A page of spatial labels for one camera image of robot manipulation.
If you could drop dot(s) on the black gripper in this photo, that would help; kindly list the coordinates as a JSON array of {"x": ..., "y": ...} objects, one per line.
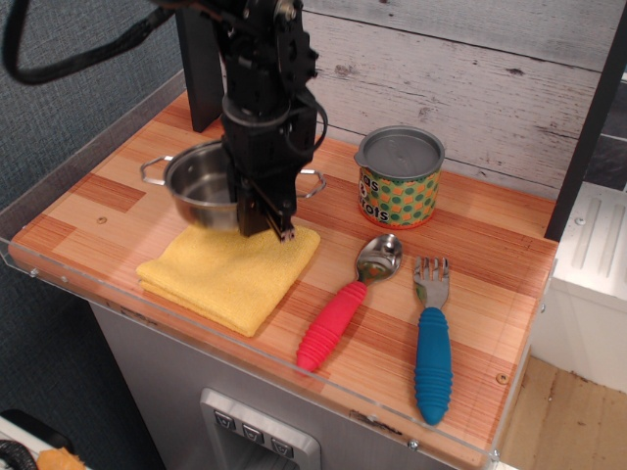
[{"x": 266, "y": 156}]

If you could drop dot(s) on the small steel pot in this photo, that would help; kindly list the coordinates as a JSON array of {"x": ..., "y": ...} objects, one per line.
[{"x": 198, "y": 180}]

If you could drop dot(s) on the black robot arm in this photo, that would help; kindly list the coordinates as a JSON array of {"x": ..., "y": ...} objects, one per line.
[{"x": 265, "y": 51}]

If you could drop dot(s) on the yellow folded towel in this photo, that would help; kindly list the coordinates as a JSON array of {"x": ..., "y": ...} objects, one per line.
[{"x": 232, "y": 280}]

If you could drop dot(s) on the patterned peas carrots can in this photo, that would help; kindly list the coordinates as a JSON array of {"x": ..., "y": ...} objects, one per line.
[{"x": 400, "y": 168}]

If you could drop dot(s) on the grey toy cabinet front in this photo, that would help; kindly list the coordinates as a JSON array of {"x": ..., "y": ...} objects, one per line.
[{"x": 166, "y": 372}]

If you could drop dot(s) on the silver button panel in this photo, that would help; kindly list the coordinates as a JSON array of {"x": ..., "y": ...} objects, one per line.
[{"x": 245, "y": 438}]

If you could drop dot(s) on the orange object at corner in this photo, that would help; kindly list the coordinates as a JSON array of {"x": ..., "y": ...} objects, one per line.
[{"x": 59, "y": 459}]

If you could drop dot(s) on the white toy appliance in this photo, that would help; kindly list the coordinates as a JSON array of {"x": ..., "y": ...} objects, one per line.
[{"x": 581, "y": 324}]

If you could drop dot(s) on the red handled spoon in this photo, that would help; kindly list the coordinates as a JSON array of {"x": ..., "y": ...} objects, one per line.
[{"x": 378, "y": 261}]

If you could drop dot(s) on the black left post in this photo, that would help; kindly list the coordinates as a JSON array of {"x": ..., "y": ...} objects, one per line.
[{"x": 202, "y": 67}]

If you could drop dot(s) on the black post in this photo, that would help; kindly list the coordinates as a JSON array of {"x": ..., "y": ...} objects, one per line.
[
  {"x": 591, "y": 130},
  {"x": 202, "y": 67}
]

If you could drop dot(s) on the blue handled fork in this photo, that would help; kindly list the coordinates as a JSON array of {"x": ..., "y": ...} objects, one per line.
[{"x": 433, "y": 375}]

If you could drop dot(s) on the black right post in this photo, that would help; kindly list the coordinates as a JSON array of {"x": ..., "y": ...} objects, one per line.
[{"x": 591, "y": 130}]

